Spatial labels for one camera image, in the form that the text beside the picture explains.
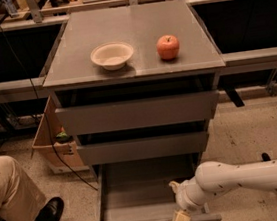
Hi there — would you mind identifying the black floor cable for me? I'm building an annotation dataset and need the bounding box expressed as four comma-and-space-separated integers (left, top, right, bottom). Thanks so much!
0, 0, 99, 202

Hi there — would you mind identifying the white paper bowl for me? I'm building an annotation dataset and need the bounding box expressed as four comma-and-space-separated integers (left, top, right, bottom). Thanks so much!
90, 41, 134, 71

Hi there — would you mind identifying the grey top drawer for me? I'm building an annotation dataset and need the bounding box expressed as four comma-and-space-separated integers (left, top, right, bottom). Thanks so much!
52, 72, 223, 138

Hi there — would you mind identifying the green object in box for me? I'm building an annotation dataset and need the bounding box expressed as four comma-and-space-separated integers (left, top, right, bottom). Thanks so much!
55, 127, 71, 143

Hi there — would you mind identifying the grey drawer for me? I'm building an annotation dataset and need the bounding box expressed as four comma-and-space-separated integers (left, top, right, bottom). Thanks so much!
77, 121, 208, 166
78, 150, 223, 221
52, 72, 223, 138

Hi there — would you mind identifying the grey bottom drawer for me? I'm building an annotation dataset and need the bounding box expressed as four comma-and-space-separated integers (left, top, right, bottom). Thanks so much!
78, 150, 223, 221

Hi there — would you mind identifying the beige trouser leg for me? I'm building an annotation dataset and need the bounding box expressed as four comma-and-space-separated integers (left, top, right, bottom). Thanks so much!
0, 155, 47, 221

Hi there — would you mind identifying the grey drawer cabinet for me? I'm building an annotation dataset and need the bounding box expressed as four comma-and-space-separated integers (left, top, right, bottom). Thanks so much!
34, 0, 238, 181

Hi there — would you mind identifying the cardboard box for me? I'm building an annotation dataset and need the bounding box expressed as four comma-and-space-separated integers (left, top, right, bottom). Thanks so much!
32, 97, 88, 174

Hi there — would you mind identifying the red apple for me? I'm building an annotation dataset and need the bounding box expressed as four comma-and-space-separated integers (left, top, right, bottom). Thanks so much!
156, 35, 180, 61

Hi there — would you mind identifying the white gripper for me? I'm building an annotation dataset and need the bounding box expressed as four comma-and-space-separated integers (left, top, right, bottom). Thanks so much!
169, 177, 209, 221

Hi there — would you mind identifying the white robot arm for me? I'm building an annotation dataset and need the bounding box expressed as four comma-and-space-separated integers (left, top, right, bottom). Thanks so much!
169, 160, 277, 221

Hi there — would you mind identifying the grey middle drawer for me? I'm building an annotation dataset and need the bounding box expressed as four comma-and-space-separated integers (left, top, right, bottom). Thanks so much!
77, 121, 208, 166

